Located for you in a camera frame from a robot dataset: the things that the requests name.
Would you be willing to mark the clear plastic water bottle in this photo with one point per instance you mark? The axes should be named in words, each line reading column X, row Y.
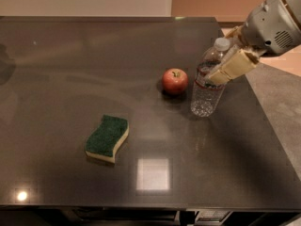
column 206, row 94

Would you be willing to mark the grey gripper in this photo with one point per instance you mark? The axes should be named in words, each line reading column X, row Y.
column 265, row 27

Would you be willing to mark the green and yellow sponge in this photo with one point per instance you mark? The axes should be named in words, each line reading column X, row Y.
column 106, row 140

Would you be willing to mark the red apple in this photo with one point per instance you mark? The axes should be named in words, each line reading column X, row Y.
column 174, row 81

